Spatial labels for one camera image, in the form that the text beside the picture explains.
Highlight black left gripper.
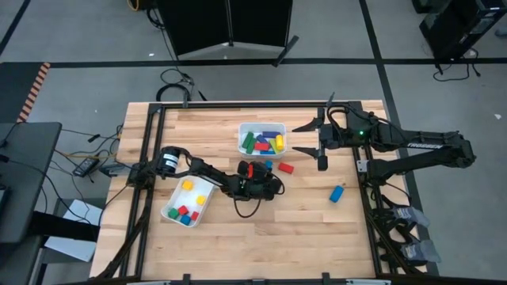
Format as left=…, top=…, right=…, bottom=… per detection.
left=237, top=160, right=284, bottom=201

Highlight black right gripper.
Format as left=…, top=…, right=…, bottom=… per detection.
left=292, top=107, right=352, bottom=173

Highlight white plastic bin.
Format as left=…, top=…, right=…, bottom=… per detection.
left=237, top=122, right=287, bottom=160
left=160, top=175, right=219, bottom=229

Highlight blue cylinder block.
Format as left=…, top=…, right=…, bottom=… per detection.
left=329, top=184, right=345, bottom=203

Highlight grey plastic bag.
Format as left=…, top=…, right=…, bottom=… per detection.
left=391, top=205, right=431, bottom=229
left=399, top=239, right=441, bottom=264

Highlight black panel stand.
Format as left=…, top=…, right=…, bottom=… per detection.
left=156, top=0, right=300, bottom=68

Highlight black power adapter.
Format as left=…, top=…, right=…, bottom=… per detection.
left=72, top=157, right=100, bottom=177

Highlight white paper sheet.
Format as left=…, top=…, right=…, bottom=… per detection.
left=43, top=199, right=104, bottom=263

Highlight black equipment cabinet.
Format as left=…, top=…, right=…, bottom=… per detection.
left=411, top=0, right=507, bottom=60

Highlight black desk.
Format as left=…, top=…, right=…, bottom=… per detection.
left=0, top=121, right=63, bottom=245

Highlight orange black striped strip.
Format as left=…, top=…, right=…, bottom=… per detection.
left=16, top=62, right=51, bottom=124

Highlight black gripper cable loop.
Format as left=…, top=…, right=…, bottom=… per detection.
left=233, top=196, right=262, bottom=219

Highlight black aluminium table frame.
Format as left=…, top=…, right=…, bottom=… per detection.
left=93, top=101, right=421, bottom=285

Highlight coiled black cable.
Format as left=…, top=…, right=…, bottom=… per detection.
left=155, top=67, right=207, bottom=103

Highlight black floor cable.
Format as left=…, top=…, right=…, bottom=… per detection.
left=433, top=47, right=482, bottom=83

